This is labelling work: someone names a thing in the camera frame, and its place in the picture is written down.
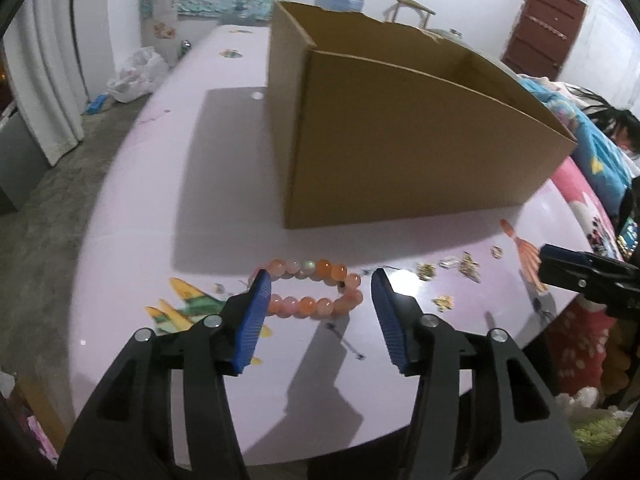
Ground grey cabinet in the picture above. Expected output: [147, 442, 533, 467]
[0, 110, 51, 216]

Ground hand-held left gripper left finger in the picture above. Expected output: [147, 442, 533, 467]
[57, 268, 273, 480]

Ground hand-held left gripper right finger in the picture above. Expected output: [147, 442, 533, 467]
[371, 267, 588, 480]

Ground brown door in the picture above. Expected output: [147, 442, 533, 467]
[501, 0, 587, 81]

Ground pink floral blanket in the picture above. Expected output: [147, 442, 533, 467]
[550, 157, 631, 396]

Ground green plush rug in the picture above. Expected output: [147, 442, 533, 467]
[555, 390, 631, 461]

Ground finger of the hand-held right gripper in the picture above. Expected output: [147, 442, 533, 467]
[541, 243, 640, 283]
[537, 260, 640, 317]

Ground blue printed quilt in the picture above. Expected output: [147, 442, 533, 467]
[517, 74, 633, 211]

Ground white plastic bag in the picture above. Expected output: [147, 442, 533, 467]
[107, 46, 171, 103]

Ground wooden chair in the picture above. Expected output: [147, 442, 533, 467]
[384, 0, 436, 28]

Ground silver abacus charm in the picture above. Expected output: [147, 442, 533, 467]
[460, 252, 482, 282]

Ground orange pink bead bracelet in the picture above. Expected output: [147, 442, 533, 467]
[248, 258, 363, 321]

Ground white curtain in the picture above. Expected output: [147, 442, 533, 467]
[0, 0, 93, 166]

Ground brown cardboard box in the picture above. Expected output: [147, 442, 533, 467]
[266, 1, 578, 230]

